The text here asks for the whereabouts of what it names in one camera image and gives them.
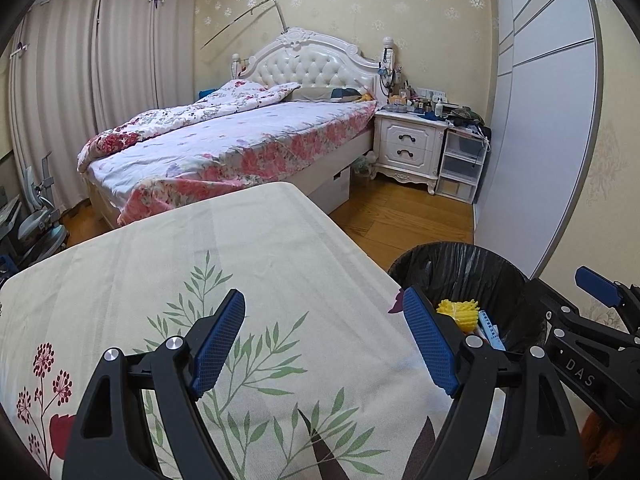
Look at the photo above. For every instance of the white bed with tufted headboard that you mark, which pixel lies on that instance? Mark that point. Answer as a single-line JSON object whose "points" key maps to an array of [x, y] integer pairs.
{"points": [[310, 60]]}

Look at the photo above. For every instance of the cluttered desk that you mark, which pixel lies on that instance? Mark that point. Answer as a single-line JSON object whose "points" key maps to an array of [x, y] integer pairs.
{"points": [[10, 230]]}

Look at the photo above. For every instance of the floral printed tablecloth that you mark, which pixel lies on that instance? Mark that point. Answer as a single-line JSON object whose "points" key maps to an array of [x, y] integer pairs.
{"points": [[200, 250]]}

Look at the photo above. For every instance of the clear plastic drawer unit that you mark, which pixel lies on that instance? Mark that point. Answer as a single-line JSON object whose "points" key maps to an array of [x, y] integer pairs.
{"points": [[460, 167]]}

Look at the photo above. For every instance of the trash bin with black bag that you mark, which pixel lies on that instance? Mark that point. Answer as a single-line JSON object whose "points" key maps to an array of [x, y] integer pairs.
{"points": [[465, 275]]}

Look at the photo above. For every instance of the white storage box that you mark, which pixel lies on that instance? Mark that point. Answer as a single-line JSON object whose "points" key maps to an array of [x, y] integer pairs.
{"points": [[332, 192]]}

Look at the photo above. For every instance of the thin metal pole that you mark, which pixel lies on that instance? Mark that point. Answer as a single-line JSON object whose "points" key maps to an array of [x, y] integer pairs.
{"points": [[245, 20]]}

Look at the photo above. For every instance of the yellow foam net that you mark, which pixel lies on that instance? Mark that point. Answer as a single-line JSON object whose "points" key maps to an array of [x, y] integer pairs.
{"points": [[460, 315]]}

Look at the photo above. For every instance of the person's right forearm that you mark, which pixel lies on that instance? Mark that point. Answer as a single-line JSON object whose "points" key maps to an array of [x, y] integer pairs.
{"points": [[602, 440]]}

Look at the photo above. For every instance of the grey office chair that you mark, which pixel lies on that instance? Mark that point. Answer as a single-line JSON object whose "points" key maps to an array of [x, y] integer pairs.
{"points": [[42, 220]]}

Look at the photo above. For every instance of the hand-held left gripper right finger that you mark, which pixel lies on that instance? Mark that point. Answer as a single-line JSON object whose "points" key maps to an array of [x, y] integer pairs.
{"points": [[432, 345]]}

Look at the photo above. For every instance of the pillow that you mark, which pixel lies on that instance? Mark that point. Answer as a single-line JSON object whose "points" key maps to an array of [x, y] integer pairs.
{"points": [[320, 94]]}

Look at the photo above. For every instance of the clutter of small toiletry items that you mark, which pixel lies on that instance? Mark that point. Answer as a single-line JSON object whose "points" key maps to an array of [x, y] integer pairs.
{"points": [[435, 107]]}

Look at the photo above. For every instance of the plastic bag on floor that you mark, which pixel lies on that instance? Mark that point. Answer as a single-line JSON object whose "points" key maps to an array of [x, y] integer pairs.
{"points": [[365, 165]]}

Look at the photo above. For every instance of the white nightstand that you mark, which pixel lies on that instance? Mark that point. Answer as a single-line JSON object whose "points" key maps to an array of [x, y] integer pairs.
{"points": [[410, 145]]}

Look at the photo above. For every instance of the white sliding wardrobe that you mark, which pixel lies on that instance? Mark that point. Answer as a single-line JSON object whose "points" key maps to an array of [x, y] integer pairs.
{"points": [[545, 125]]}

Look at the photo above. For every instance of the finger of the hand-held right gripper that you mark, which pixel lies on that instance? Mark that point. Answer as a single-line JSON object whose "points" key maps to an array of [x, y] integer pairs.
{"points": [[590, 332], [597, 285]]}

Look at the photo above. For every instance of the small blue card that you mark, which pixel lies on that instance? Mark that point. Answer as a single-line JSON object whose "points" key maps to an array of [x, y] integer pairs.
{"points": [[490, 330]]}

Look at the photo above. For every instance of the floral bed sheet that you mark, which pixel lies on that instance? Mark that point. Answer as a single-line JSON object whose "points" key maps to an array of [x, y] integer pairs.
{"points": [[260, 145]]}

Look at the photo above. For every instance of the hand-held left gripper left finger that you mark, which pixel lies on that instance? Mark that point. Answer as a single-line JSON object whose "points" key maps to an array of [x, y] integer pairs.
{"points": [[217, 345]]}

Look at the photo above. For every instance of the floral quilt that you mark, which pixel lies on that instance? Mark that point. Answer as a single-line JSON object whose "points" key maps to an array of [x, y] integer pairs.
{"points": [[165, 120]]}

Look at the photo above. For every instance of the beige curtain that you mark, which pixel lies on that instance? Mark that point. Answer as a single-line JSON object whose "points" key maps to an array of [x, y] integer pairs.
{"points": [[145, 50], [55, 100]]}

